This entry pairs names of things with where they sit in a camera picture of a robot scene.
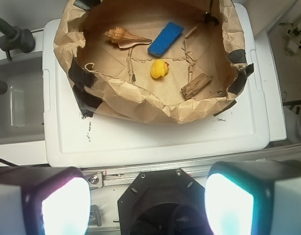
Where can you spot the orange conch seashell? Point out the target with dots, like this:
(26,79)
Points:
(124,38)

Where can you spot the blue sponge block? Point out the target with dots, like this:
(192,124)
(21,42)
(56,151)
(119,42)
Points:
(165,39)

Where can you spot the crumpled brown paper bag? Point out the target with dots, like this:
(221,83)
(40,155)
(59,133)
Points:
(114,81)

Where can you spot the white plastic bin lid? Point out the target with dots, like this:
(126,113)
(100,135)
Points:
(101,141)

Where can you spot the glowing gripper left finger pad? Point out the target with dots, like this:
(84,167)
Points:
(43,201)

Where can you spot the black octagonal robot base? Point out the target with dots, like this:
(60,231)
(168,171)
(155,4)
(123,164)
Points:
(165,202)

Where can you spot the yellow rubber duck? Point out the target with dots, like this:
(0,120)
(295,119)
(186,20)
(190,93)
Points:
(159,68)

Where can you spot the grey faucet fixture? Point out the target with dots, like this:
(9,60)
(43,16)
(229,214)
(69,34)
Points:
(15,38)

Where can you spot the glowing gripper right finger pad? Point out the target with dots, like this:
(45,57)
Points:
(254,197)

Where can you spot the brown driftwood piece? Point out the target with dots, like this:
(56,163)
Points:
(196,85)

